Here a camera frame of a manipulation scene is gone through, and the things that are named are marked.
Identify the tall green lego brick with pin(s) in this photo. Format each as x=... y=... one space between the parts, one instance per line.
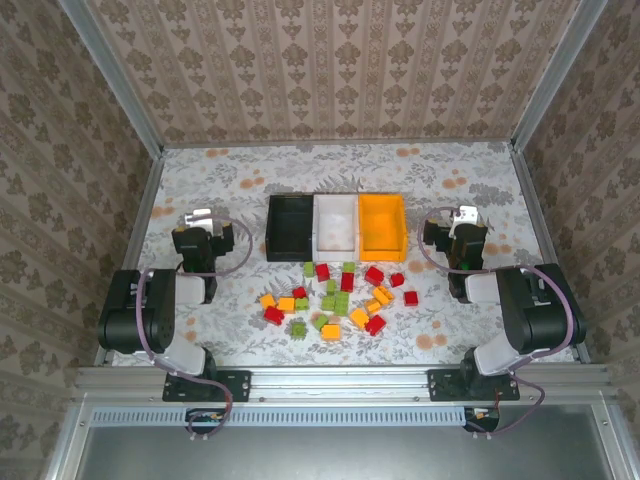
x=342 y=303

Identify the long aluminium frame rail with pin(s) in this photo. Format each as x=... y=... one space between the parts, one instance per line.
x=340 y=382

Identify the aluminium frame bar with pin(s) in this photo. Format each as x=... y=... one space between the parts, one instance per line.
x=70 y=440
x=615 y=450

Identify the orange plastic bin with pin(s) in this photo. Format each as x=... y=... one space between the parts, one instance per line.
x=382 y=227

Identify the yellow power connector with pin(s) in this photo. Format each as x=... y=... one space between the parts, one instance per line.
x=214 y=415
x=481 y=414

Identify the grey metal sheet panel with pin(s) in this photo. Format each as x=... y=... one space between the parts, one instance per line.
x=350 y=455

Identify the orange-yellow lego brick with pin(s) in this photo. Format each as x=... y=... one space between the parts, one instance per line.
x=268 y=300
x=373 y=306
x=330 y=332
x=383 y=295
x=359 y=318
x=286 y=304

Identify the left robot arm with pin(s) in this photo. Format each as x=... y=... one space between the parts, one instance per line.
x=130 y=310

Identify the black plastic bin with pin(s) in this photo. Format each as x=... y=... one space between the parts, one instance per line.
x=290 y=227

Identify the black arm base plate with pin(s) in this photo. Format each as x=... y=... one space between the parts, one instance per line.
x=235 y=385
x=442 y=385

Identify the aluminium side rail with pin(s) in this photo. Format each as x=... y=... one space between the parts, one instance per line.
x=535 y=200
x=132 y=250

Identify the thin aluminium rail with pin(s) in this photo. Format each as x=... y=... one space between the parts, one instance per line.
x=340 y=144

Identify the white plastic bin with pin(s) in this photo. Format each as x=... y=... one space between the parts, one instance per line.
x=336 y=227

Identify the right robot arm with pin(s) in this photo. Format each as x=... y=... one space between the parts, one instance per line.
x=540 y=310

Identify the aluminium frame post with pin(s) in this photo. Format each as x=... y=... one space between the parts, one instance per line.
x=556 y=75
x=116 y=75

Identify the floral table cover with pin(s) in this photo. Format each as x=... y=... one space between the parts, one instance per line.
x=225 y=175

